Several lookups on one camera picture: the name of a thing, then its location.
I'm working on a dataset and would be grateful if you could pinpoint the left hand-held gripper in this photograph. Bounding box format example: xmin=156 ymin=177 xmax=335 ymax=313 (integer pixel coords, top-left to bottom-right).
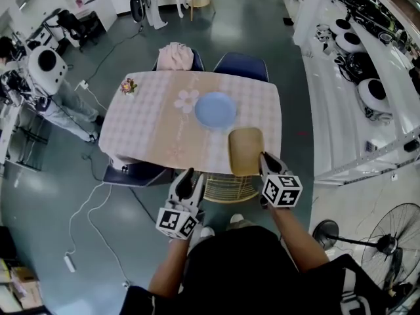
xmin=155 ymin=167 xmax=205 ymax=242

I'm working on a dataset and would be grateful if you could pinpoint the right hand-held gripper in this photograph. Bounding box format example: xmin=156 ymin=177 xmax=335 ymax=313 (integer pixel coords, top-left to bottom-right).
xmin=259 ymin=152 xmax=303 ymax=209

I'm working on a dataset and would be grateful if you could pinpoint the person's right forearm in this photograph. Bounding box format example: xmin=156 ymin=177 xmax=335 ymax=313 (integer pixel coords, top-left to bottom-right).
xmin=267 ymin=205 xmax=331 ymax=274

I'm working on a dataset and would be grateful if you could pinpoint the person's left forearm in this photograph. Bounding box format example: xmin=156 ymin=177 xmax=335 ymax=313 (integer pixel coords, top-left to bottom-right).
xmin=147 ymin=237 xmax=191 ymax=297

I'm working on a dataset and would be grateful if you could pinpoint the dark grey chair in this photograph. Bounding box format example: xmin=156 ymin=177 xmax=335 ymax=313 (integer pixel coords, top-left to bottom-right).
xmin=102 ymin=160 xmax=175 ymax=188

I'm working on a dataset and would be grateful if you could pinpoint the pink checkered cloth table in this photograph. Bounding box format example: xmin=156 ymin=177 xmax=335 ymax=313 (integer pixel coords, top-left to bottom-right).
xmin=98 ymin=70 xmax=284 ymax=177

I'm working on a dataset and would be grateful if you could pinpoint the white shelf rack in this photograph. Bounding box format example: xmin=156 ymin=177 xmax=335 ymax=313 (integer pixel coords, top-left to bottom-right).
xmin=291 ymin=0 xmax=420 ymax=187

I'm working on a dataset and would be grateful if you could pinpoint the blue plate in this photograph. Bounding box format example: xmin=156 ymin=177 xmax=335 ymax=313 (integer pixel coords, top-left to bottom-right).
xmin=194 ymin=91 xmax=238 ymax=132

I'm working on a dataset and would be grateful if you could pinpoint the person's black clothing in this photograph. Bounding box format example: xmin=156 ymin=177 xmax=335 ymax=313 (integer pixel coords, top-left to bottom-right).
xmin=118 ymin=224 xmax=396 ymax=315

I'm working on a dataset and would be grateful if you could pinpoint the blue chair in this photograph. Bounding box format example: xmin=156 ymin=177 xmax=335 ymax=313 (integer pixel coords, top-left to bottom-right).
xmin=152 ymin=47 xmax=206 ymax=73
xmin=213 ymin=51 xmax=270 ymax=83

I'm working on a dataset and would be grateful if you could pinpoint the pink flower ornament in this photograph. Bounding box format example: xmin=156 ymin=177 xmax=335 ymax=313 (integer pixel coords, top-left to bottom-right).
xmin=119 ymin=77 xmax=139 ymax=96

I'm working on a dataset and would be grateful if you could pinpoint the black round helmet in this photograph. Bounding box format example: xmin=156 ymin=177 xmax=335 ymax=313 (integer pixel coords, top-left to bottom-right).
xmin=345 ymin=52 xmax=379 ymax=82

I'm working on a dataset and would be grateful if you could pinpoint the pink folded cloth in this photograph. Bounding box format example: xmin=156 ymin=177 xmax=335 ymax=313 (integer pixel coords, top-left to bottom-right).
xmin=156 ymin=41 xmax=196 ymax=72

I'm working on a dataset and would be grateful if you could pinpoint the white round robot head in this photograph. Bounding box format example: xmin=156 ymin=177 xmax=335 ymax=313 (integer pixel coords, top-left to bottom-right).
xmin=27 ymin=45 xmax=69 ymax=95

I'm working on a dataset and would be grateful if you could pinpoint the cardboard box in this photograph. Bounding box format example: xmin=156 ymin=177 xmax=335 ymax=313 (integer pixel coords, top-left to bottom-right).
xmin=9 ymin=266 xmax=44 ymax=310

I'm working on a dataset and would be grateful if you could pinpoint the black office chair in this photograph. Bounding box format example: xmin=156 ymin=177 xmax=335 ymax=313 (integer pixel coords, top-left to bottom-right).
xmin=43 ymin=7 xmax=100 ymax=53

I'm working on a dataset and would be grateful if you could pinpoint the yellow wire chair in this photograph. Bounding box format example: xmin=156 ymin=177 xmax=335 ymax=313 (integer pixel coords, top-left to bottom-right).
xmin=201 ymin=171 xmax=262 ymax=205

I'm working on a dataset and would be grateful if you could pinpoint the black cable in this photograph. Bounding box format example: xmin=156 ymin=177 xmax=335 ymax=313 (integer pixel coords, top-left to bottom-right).
xmin=128 ymin=186 xmax=158 ymax=225

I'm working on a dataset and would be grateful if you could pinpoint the white cable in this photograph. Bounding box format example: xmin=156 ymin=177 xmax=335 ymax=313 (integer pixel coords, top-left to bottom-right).
xmin=87 ymin=184 xmax=129 ymax=284
xmin=67 ymin=181 xmax=105 ymax=259

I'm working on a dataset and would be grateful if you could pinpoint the black pedestal fan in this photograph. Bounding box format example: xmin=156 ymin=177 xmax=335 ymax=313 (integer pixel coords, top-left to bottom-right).
xmin=312 ymin=202 xmax=420 ymax=312

